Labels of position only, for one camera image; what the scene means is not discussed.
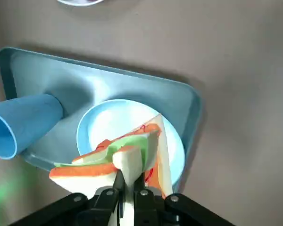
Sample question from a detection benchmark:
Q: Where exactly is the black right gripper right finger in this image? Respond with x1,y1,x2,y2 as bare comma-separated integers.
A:
134,175,236,226

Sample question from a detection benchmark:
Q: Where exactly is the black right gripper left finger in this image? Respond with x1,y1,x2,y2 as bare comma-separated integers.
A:
8,170,124,226

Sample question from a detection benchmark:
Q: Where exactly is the toy triangle sandwich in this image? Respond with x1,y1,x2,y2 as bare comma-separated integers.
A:
49,113,174,226

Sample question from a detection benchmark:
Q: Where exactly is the light blue round plate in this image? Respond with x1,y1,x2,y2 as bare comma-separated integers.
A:
76,99,186,189

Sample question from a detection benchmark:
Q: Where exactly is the blue plastic cup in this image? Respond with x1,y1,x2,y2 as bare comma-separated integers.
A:
0,93,64,160

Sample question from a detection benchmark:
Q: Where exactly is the teal rectangular tray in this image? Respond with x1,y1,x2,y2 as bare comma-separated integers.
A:
0,46,201,191

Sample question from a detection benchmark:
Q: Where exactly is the white plate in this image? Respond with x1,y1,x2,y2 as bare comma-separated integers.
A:
56,0,106,7

